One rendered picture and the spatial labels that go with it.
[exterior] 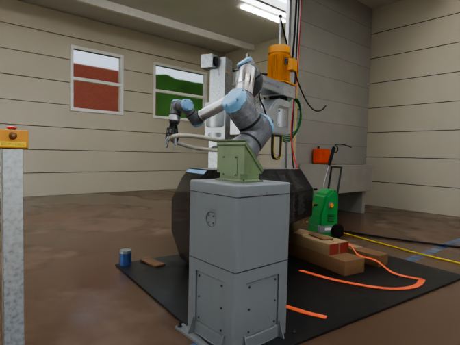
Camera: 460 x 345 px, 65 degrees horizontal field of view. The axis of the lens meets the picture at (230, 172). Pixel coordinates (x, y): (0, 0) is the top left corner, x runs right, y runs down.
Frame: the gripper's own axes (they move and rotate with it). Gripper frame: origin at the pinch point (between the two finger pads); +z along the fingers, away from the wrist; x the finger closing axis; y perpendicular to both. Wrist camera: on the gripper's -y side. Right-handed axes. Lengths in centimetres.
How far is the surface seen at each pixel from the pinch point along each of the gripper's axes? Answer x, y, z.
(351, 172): 225, -325, -52
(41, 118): -397, -450, -101
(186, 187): 12.5, -25.7, 27.4
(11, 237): -35, 116, 69
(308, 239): 124, -67, 57
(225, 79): 22, -104, -100
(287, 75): 87, -92, -107
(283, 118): 89, -99, -63
